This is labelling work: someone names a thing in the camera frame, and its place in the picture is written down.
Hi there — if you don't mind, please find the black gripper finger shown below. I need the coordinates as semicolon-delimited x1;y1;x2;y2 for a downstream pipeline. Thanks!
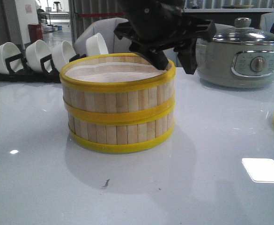
174;38;197;74
136;48;169;70

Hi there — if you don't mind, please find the grey chair far right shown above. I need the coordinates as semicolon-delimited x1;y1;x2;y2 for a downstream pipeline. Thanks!
259;12;274;33

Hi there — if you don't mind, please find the black dish rack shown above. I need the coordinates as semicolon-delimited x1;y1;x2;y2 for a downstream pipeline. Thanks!
0;53;87;83

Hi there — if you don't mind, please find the white bowl far left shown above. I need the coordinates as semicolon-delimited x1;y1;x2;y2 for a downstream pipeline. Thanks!
0;42;21;75

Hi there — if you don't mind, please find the white bowl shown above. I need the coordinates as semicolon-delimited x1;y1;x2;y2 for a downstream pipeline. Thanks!
52;41;76;72
26;40;51;73
86;33;109;56
0;42;21;75

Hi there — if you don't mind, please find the bamboo steamer tier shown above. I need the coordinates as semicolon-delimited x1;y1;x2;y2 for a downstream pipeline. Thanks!
67;99;175;154
60;53;176;113

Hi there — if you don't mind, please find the glass pot lid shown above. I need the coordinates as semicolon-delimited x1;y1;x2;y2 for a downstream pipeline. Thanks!
213;17;274;45

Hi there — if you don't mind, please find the white bowl right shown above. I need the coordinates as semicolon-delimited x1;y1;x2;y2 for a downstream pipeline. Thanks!
86;33;109;56

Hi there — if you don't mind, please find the grey chair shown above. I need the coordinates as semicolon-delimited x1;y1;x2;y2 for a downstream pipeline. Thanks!
259;12;274;33
73;17;132;55

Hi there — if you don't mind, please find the grey chair left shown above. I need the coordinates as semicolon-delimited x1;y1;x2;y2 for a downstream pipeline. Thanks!
73;17;132;55

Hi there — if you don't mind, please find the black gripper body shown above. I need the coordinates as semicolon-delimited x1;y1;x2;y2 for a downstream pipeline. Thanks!
114;0;216;51

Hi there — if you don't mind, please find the red cylinder bin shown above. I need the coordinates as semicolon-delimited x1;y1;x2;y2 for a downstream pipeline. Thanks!
28;23;43;43

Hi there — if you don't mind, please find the green electric cooking pot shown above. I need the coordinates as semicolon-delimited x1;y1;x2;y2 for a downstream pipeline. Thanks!
196;39;274;89

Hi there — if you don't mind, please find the dark counter cabinet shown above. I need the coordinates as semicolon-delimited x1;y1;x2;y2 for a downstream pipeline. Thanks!
184;8;274;28

